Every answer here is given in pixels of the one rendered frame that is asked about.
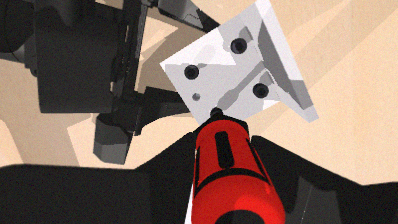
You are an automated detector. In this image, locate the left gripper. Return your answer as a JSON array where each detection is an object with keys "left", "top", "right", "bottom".
[{"left": 6, "top": 0, "right": 221, "bottom": 165}]

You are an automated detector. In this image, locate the black screw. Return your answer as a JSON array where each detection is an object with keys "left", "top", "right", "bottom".
[
  {"left": 184, "top": 65, "right": 199, "bottom": 80},
  {"left": 253, "top": 83, "right": 269, "bottom": 98},
  {"left": 210, "top": 107, "right": 224, "bottom": 117},
  {"left": 230, "top": 38, "right": 247, "bottom": 54}
]

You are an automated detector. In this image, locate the white shallow rectangular tray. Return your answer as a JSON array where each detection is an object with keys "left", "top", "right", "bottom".
[{"left": 185, "top": 188, "right": 193, "bottom": 224}]

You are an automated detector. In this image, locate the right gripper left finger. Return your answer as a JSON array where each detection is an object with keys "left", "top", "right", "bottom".
[{"left": 0, "top": 132, "right": 196, "bottom": 224}]

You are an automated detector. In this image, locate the red screwdriver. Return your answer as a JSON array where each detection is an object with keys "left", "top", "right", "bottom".
[{"left": 191, "top": 112, "right": 285, "bottom": 224}]

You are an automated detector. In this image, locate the grey cylinder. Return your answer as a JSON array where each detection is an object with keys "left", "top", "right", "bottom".
[{"left": 193, "top": 93, "right": 200, "bottom": 100}]

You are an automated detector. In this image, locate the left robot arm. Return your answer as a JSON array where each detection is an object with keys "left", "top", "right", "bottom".
[{"left": 0, "top": 0, "right": 119, "bottom": 113}]

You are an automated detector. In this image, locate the grey metal bracket with holes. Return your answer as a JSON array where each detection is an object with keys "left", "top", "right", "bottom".
[{"left": 160, "top": 0, "right": 319, "bottom": 126}]

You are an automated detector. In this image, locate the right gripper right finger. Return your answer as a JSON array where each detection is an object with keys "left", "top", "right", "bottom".
[{"left": 251, "top": 135, "right": 398, "bottom": 224}]

